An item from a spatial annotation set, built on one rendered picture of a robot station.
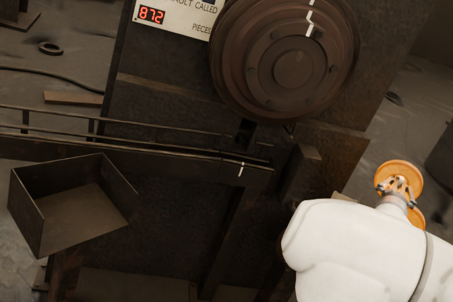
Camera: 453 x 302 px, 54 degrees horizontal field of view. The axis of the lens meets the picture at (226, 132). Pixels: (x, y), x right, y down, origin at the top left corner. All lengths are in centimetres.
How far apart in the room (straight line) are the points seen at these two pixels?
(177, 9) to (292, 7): 36
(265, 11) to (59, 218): 81
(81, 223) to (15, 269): 72
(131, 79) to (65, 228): 52
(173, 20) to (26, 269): 114
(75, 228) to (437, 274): 91
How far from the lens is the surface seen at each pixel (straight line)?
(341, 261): 68
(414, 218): 164
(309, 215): 69
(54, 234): 127
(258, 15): 129
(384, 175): 159
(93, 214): 133
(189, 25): 144
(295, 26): 126
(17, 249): 205
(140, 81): 149
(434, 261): 71
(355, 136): 172
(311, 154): 159
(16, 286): 192
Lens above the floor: 149
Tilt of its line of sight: 27 degrees down
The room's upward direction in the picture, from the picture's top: 20 degrees clockwise
